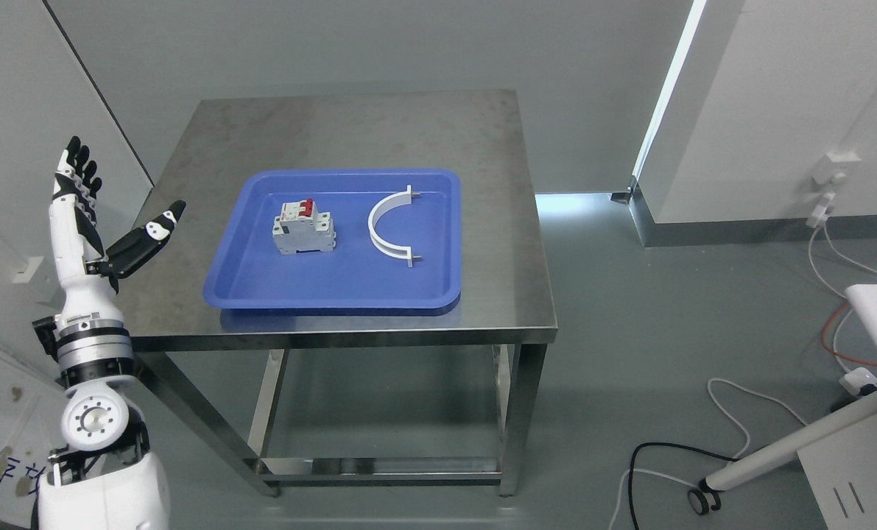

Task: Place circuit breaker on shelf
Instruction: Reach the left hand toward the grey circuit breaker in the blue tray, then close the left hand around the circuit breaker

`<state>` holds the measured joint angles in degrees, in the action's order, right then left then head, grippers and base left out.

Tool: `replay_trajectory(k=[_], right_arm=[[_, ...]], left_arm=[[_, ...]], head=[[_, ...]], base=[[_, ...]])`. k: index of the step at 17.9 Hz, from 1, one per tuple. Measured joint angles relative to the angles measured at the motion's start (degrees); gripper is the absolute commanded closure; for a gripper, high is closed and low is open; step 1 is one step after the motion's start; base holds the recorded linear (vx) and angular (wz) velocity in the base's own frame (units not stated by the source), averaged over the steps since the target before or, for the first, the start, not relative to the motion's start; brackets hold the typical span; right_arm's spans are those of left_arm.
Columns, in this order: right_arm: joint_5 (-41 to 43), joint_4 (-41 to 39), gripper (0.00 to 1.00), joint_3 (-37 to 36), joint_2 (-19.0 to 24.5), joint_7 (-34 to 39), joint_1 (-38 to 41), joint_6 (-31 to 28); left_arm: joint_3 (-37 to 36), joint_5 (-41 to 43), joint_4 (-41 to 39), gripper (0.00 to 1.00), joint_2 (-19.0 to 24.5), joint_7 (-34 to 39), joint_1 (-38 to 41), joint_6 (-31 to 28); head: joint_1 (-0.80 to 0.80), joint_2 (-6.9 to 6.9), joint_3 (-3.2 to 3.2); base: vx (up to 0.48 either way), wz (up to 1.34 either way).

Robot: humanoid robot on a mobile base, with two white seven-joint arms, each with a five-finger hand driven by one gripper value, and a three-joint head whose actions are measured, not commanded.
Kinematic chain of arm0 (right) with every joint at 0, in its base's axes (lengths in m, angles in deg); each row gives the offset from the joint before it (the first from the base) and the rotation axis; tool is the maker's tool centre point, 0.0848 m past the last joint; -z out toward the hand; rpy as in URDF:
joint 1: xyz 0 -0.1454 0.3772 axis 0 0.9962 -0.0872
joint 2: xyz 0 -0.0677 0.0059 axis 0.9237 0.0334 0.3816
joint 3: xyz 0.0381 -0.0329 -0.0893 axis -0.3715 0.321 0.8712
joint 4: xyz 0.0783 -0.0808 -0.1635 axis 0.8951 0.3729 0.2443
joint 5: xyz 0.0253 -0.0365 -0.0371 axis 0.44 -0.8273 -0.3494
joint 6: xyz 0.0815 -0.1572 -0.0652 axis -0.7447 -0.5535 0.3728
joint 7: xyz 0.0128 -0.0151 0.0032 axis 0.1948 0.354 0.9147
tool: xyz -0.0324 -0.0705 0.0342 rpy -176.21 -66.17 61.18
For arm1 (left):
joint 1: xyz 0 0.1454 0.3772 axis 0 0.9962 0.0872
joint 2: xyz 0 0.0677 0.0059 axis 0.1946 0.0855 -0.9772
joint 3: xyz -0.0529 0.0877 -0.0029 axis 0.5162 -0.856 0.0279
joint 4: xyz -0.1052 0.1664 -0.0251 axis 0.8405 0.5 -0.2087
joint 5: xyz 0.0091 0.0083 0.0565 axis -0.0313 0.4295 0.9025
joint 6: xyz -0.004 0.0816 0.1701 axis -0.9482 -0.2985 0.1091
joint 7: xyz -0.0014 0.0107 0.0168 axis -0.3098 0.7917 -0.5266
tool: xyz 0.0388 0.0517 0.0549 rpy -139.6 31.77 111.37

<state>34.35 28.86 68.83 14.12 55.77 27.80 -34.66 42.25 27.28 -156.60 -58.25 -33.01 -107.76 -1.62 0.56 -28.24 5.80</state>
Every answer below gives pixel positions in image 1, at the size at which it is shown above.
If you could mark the stainless steel table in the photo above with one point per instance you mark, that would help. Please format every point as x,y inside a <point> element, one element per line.
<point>221,371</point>

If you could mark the white wall switch box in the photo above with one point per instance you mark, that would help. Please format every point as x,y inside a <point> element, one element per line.
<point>32,272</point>

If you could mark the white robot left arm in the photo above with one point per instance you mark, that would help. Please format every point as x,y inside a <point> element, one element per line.
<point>106,475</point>

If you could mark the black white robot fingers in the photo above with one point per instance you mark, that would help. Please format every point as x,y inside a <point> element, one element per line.
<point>76,177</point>

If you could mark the white curved bracket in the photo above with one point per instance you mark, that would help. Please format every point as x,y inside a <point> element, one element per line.
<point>379,237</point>

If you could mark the white wall socket plug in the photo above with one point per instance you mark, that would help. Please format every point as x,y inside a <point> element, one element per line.
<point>829,174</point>

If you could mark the white power adapter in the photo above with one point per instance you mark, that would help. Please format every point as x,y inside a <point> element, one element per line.
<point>859,382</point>

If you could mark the blue plastic tray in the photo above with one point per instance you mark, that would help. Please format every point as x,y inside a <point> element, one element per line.
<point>342,241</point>

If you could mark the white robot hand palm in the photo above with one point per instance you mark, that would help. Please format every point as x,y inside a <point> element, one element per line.
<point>87,296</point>

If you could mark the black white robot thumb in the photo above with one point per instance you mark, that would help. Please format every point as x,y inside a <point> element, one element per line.
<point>137,247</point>

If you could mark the grey red circuit breaker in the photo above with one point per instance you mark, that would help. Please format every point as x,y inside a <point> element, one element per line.
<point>301,227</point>

